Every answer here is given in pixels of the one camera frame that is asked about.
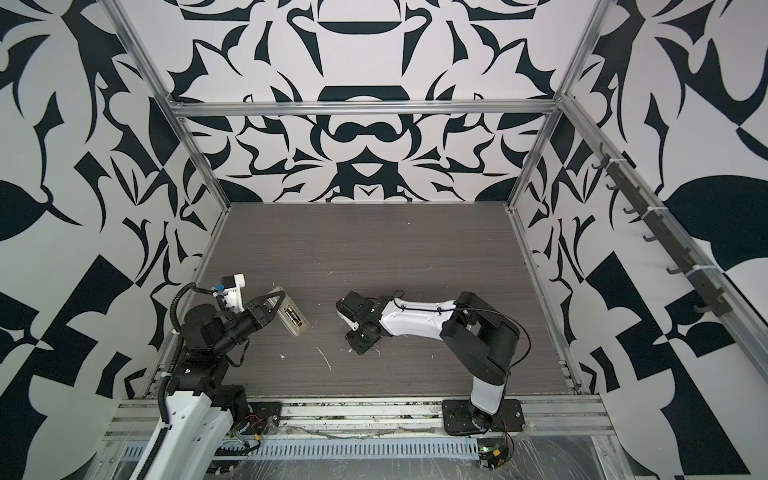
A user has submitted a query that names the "white remote control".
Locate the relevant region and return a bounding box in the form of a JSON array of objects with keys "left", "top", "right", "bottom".
[{"left": 271, "top": 287, "right": 310, "bottom": 337}]

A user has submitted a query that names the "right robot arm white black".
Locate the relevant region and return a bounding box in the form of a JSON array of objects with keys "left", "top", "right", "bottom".
[{"left": 336, "top": 291, "right": 527, "bottom": 420}]

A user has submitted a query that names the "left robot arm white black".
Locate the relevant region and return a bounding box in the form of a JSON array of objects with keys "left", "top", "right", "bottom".
[{"left": 131, "top": 289, "right": 288, "bottom": 479}]

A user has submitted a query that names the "small circuit board right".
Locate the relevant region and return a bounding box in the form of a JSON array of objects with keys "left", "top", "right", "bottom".
[{"left": 478, "top": 442, "right": 510, "bottom": 470}]

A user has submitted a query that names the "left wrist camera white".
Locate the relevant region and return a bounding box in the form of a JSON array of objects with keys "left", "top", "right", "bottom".
[{"left": 213, "top": 274, "right": 246, "bottom": 314}]

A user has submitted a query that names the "black corrugated left cable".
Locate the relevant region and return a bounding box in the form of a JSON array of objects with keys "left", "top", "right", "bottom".
[{"left": 169, "top": 283, "right": 217, "bottom": 337}]

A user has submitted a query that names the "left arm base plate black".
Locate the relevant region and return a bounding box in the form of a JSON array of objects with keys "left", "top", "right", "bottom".
[{"left": 233, "top": 401, "right": 283, "bottom": 435}]

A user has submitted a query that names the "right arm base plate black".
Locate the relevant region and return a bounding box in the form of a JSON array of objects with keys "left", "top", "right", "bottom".
[{"left": 441, "top": 399, "right": 526, "bottom": 436}]

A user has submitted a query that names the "white slotted cable duct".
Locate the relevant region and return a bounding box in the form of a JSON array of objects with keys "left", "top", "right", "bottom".
[{"left": 119, "top": 437, "right": 481, "bottom": 462}]

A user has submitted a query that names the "horizontal aluminium frame bar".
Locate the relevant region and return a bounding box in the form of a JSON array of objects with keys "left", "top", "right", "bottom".
[{"left": 170, "top": 99, "right": 556, "bottom": 118}]

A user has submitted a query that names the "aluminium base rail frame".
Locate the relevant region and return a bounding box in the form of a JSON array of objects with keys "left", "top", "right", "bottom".
[{"left": 101, "top": 393, "right": 619, "bottom": 445}]

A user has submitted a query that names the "grey wall hook rack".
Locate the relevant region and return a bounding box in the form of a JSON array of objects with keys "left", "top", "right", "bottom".
[{"left": 594, "top": 142, "right": 733, "bottom": 318}]

